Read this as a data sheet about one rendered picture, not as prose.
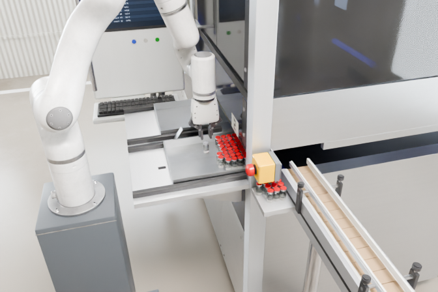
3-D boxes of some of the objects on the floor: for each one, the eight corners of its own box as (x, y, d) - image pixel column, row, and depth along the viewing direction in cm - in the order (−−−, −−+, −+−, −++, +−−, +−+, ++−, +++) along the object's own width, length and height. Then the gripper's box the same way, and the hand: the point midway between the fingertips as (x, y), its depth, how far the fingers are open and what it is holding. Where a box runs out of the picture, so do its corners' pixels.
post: (255, 322, 189) (285, -298, 83) (259, 334, 184) (297, -311, 78) (242, 325, 188) (255, -301, 81) (246, 337, 183) (266, -314, 76)
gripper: (184, 102, 139) (186, 145, 148) (228, 96, 143) (229, 139, 152) (180, 92, 145) (183, 135, 155) (223, 87, 149) (223, 130, 158)
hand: (205, 133), depth 152 cm, fingers open, 3 cm apart
